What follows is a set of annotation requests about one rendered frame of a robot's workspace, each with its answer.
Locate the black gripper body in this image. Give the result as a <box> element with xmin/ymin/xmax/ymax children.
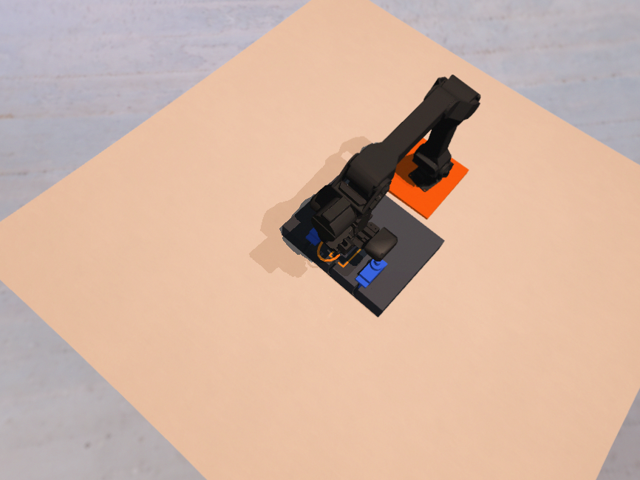
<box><xmin>310</xmin><ymin>185</ymin><xmax>398</xmax><ymax>261</ymax></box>

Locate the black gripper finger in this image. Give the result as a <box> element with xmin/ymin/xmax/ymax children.
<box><xmin>353</xmin><ymin>236</ymin><xmax>366</xmax><ymax>250</ymax></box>

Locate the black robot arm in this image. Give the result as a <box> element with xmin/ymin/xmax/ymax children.
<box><xmin>311</xmin><ymin>75</ymin><xmax>481</xmax><ymax>255</ymax></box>

